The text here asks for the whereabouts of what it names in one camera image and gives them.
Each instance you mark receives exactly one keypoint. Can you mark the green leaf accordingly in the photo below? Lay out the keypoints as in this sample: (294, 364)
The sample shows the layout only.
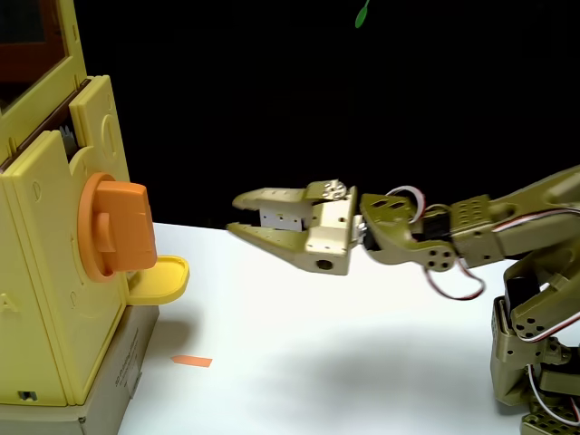
(361, 16)

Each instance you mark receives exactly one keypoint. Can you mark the yellow toy vending machine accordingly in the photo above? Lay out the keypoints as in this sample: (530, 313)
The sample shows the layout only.
(45, 272)

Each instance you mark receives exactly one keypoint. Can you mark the orange vending machine knob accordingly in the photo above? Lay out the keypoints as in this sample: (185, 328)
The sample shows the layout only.
(124, 226)

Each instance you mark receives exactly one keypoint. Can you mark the yellow dispensing tray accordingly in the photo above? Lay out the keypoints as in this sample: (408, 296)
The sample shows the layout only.
(161, 281)

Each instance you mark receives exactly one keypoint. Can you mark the grey cardboard box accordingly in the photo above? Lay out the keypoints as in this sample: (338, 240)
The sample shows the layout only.
(109, 389)

